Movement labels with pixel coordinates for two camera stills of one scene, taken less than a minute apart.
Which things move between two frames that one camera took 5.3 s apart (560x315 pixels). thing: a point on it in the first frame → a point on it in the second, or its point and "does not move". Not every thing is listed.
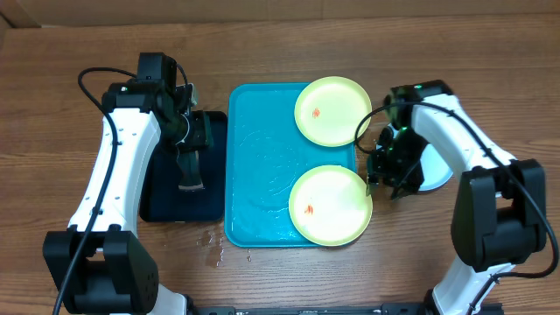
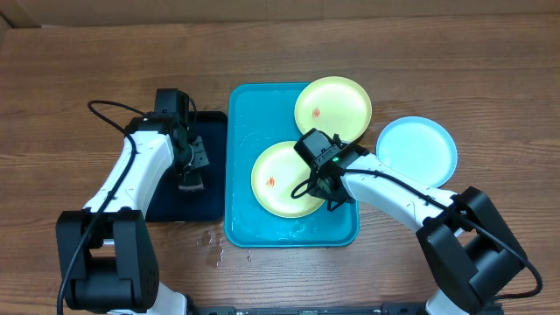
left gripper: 203,137 → 202,159
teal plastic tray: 264,155 does not move
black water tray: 161,198 does not move
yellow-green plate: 329,109 does not move
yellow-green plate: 331,205 → 276,171
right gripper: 380,169 → 319,191
